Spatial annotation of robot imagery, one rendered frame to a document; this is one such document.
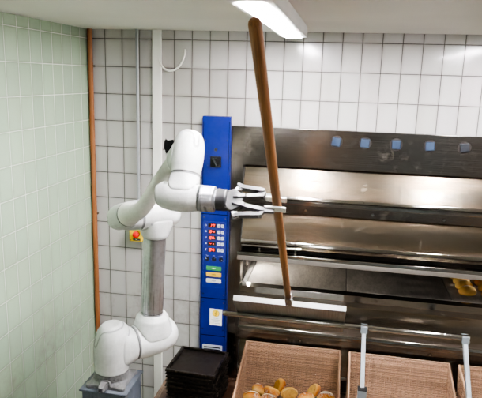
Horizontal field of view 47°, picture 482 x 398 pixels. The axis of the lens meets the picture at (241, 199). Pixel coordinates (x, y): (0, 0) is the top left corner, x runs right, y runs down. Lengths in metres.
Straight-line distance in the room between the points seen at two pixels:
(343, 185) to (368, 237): 0.32
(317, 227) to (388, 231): 0.38
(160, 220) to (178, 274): 0.98
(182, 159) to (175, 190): 0.11
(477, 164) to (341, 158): 0.69
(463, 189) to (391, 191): 0.37
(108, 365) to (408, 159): 1.80
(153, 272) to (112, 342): 0.35
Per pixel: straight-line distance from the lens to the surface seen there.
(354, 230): 3.14
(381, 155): 3.05
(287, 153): 3.06
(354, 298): 3.25
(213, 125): 3.08
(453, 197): 3.13
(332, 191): 3.07
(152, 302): 2.59
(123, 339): 2.58
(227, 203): 1.86
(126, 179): 3.31
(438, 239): 3.18
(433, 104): 3.05
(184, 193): 1.86
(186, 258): 3.31
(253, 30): 1.21
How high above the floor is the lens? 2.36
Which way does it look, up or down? 12 degrees down
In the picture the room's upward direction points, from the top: 2 degrees clockwise
